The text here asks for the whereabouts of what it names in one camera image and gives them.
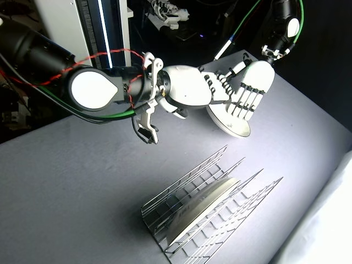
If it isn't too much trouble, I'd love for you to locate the grey table cloth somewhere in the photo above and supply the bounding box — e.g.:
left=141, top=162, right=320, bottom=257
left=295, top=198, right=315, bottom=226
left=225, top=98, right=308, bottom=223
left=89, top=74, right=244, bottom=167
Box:
left=0, top=49, right=352, bottom=264

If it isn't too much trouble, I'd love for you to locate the white robot body column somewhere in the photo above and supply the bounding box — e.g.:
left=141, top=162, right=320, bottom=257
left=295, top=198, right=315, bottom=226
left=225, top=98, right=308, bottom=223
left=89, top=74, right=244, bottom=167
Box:
left=34, top=0, right=135, bottom=71

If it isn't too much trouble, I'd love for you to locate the white round plate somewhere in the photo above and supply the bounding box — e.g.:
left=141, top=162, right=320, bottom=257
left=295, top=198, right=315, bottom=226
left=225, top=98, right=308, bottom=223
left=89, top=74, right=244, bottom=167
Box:
left=206, top=103, right=251, bottom=139
left=164, top=177, right=241, bottom=248

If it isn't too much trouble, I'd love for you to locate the white cable plug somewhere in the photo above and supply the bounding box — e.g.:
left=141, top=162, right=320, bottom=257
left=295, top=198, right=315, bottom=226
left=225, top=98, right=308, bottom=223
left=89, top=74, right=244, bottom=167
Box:
left=213, top=38, right=235, bottom=61

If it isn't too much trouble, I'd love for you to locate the wire dish rack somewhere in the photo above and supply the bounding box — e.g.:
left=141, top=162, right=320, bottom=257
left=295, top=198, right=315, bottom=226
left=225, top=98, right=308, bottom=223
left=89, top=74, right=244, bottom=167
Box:
left=141, top=145, right=284, bottom=262

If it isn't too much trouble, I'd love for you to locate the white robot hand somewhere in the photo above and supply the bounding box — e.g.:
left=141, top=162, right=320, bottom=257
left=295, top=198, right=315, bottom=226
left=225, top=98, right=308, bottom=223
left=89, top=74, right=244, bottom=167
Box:
left=155, top=65, right=234, bottom=119
left=219, top=53, right=276, bottom=122

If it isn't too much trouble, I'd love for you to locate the white sheet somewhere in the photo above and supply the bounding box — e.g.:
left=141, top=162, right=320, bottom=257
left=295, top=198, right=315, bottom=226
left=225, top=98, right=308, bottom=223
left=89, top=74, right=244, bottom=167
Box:
left=271, top=150, right=352, bottom=264

